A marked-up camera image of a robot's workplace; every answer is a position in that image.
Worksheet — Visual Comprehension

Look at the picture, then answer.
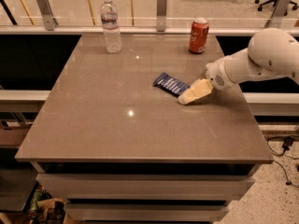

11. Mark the grey drawer cabinet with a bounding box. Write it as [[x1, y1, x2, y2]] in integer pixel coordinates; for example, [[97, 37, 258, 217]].
[[30, 161, 262, 224]]

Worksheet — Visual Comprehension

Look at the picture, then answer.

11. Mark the black power adapter with cable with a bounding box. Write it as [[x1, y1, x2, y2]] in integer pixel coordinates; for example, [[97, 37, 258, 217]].
[[266, 135, 299, 189]]

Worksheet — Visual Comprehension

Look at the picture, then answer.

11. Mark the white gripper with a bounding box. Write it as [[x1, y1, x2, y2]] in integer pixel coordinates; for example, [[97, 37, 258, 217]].
[[178, 58, 234, 105]]

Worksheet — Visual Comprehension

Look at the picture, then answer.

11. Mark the metal railing post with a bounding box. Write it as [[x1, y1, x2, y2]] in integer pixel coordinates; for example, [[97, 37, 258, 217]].
[[264, 0, 291, 28], [36, 0, 58, 31], [156, 0, 167, 32]]

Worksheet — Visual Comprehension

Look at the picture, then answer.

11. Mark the left metal railing post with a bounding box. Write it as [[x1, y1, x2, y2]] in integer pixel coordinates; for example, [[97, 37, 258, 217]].
[[36, 0, 58, 31]]

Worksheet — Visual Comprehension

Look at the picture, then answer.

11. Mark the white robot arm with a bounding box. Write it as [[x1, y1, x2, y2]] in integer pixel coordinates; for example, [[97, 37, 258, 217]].
[[178, 28, 299, 105]]

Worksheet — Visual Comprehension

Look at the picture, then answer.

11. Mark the red soda can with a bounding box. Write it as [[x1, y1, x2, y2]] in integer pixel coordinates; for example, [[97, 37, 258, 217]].
[[189, 18, 209, 54]]

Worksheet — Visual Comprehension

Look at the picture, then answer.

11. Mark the cardboard box with clutter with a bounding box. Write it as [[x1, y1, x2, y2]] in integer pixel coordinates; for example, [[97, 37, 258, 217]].
[[28, 189, 81, 224]]

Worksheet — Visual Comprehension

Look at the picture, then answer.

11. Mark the clear plastic water bottle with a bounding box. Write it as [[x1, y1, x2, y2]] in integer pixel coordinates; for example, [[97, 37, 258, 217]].
[[100, 0, 122, 53]]

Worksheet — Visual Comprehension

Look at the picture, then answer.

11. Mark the blue rxbar blueberry wrapper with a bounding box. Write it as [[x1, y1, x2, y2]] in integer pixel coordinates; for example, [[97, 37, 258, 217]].
[[153, 73, 190, 97]]

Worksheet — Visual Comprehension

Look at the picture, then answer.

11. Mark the right metal railing post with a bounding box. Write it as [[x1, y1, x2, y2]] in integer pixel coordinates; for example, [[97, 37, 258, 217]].
[[264, 0, 291, 28]]

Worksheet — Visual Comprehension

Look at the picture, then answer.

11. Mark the middle metal railing post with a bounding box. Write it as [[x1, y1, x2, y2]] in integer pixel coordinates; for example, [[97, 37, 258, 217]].
[[156, 0, 167, 32]]

